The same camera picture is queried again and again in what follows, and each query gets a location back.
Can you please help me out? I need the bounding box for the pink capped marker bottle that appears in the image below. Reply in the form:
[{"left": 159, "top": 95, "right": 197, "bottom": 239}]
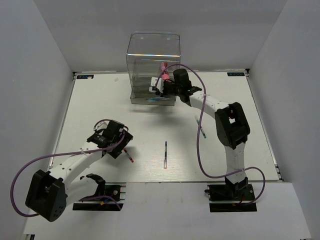
[{"left": 160, "top": 62, "right": 170, "bottom": 81}]

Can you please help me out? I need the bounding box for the blue highlighter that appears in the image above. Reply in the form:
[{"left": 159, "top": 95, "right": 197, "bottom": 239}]
[{"left": 147, "top": 97, "right": 170, "bottom": 103}]

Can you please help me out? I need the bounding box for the red pen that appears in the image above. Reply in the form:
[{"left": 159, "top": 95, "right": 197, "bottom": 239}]
[{"left": 123, "top": 148, "right": 135, "bottom": 163}]

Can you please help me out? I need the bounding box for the green pen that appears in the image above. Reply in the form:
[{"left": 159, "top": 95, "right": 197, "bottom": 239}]
[{"left": 194, "top": 115, "right": 207, "bottom": 139}]

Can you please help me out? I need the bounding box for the clear drawer organizer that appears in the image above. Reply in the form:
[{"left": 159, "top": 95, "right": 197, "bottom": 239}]
[{"left": 126, "top": 31, "right": 181, "bottom": 106}]

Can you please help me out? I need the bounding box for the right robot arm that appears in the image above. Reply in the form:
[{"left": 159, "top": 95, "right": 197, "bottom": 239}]
[{"left": 149, "top": 68, "right": 251, "bottom": 200}]

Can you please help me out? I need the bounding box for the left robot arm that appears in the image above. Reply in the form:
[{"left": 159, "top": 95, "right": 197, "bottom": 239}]
[{"left": 25, "top": 120, "right": 134, "bottom": 222}]

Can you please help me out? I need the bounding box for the purple pen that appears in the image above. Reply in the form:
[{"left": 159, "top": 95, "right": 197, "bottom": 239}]
[{"left": 163, "top": 141, "right": 168, "bottom": 169}]

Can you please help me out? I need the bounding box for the right corner label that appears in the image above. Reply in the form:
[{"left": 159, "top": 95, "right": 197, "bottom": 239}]
[{"left": 227, "top": 72, "right": 245, "bottom": 77}]

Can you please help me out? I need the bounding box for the corner label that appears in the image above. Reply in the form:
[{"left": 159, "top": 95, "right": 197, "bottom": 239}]
[
  {"left": 76, "top": 74, "right": 94, "bottom": 80},
  {"left": 227, "top": 72, "right": 245, "bottom": 77}
]

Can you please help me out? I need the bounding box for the left corner label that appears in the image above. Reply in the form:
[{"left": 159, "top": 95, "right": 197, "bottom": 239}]
[{"left": 76, "top": 74, "right": 94, "bottom": 80}]

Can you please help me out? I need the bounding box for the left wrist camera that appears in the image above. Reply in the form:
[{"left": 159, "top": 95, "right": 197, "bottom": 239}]
[{"left": 93, "top": 119, "right": 110, "bottom": 133}]

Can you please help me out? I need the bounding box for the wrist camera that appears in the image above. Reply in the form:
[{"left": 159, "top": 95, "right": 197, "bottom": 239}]
[
  {"left": 93, "top": 119, "right": 110, "bottom": 133},
  {"left": 149, "top": 77, "right": 164, "bottom": 94}
]

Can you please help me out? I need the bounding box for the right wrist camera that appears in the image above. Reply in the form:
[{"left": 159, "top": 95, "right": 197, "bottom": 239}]
[{"left": 149, "top": 77, "right": 164, "bottom": 94}]

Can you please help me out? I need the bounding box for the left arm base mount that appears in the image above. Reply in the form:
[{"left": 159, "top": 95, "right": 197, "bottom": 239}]
[{"left": 72, "top": 183, "right": 126, "bottom": 212}]

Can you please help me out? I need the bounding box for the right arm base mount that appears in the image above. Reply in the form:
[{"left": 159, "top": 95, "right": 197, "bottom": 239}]
[{"left": 204, "top": 184, "right": 257, "bottom": 213}]

